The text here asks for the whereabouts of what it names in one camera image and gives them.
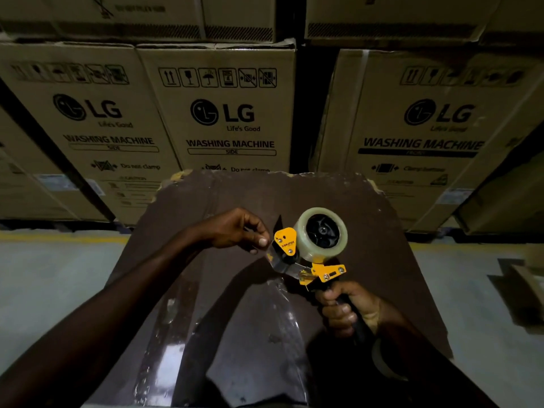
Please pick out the person's left hand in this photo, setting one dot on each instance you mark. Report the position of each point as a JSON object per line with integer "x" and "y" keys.
{"x": 229, "y": 231}

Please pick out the person's right hand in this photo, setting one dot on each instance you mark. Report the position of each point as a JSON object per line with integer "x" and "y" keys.
{"x": 352, "y": 308}

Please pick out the yellow black tape dispenser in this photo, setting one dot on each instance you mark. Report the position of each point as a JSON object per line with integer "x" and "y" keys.
{"x": 325, "y": 271}

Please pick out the clear tape strip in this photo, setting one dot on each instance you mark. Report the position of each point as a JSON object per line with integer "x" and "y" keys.
{"x": 291, "y": 335}

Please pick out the clear tape roll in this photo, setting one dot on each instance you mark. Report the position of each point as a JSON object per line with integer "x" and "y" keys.
{"x": 301, "y": 240}

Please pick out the person's right forearm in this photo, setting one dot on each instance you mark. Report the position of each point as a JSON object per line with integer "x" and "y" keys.
{"x": 433, "y": 369}

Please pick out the person's left forearm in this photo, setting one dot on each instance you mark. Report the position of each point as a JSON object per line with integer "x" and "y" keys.
{"x": 93, "y": 322}

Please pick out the small open cardboard box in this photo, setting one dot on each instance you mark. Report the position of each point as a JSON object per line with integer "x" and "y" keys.
{"x": 527, "y": 288}

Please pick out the stack of large cardboard boxes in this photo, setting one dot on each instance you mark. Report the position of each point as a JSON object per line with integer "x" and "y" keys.
{"x": 212, "y": 101}

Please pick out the dark wooden pallet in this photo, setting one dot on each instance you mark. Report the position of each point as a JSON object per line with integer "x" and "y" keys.
{"x": 467, "y": 237}
{"x": 63, "y": 227}

